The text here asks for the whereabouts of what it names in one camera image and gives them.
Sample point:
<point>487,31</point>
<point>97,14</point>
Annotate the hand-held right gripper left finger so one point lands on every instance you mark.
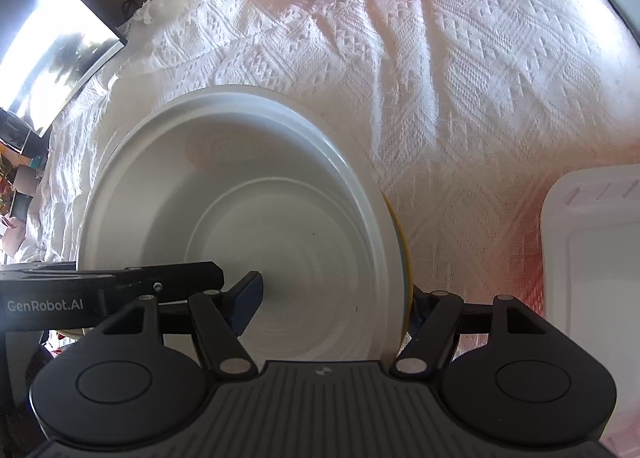
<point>247,300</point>

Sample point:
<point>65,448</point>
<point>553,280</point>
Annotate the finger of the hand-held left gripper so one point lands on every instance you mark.
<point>180,278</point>

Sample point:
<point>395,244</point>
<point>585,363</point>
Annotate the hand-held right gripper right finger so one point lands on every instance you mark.
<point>431,325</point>

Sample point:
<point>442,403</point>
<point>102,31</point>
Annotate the yellow plate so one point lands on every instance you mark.
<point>406,258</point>

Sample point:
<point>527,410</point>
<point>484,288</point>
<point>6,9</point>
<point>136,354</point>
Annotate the white plastic storage box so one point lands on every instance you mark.
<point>595,278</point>

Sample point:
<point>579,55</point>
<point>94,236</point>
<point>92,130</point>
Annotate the white woven tablecloth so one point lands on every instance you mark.
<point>475,88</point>

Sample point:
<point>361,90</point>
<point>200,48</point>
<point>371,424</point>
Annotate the flat screen monitor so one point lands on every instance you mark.
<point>55,53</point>

